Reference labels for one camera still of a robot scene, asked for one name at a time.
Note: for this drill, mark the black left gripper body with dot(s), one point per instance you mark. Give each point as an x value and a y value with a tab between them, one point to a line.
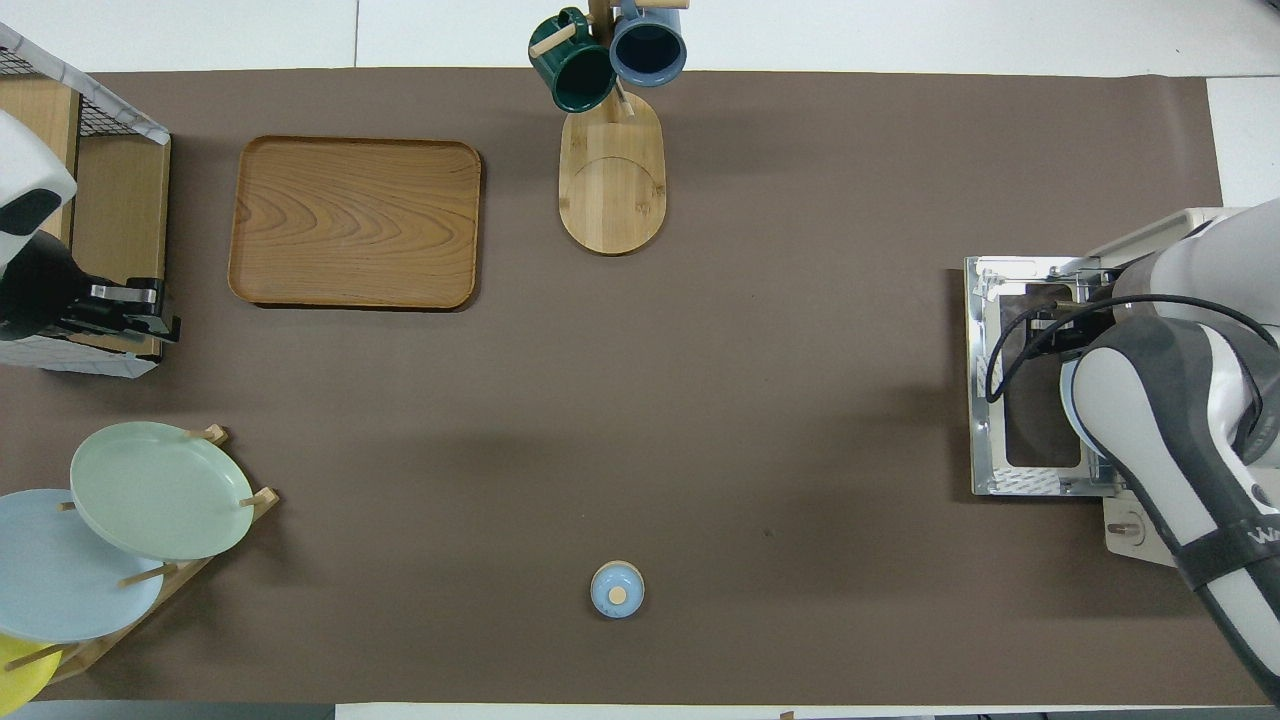
40	295

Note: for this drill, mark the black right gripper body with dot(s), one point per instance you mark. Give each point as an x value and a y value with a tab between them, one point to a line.
1100	320

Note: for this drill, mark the light blue plate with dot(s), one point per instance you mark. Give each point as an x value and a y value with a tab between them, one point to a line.
60	580
1070	400

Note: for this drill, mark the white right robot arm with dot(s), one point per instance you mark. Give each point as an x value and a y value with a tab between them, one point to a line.
1190	400

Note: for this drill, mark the beige toaster oven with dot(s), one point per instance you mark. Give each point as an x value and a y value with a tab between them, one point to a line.
1150	240

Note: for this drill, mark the beige oven knob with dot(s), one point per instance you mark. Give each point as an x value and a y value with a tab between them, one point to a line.
1125	531

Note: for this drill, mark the wooden step shelf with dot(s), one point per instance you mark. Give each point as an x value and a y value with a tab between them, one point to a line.
120	220

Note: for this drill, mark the pale green plate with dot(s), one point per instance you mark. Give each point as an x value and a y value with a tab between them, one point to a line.
160	490

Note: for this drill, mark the wooden serving tray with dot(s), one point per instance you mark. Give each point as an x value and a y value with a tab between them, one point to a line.
355	222

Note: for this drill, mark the wooden dish rack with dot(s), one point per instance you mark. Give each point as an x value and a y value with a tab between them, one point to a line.
190	575

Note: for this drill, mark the brown table mat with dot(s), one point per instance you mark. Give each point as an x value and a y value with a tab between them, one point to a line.
700	400

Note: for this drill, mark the yellow plate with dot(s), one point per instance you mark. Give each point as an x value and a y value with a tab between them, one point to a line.
20	675

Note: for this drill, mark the wooden mug tree stand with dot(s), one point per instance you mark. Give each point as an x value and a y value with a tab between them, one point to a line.
612	180

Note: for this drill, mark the dark green mug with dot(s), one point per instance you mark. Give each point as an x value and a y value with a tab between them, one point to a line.
578	72

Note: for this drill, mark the blue mug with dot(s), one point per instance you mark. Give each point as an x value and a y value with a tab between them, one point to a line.
648	48

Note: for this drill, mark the small blue lid wooden knob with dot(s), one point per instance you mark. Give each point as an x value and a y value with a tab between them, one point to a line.
617	590

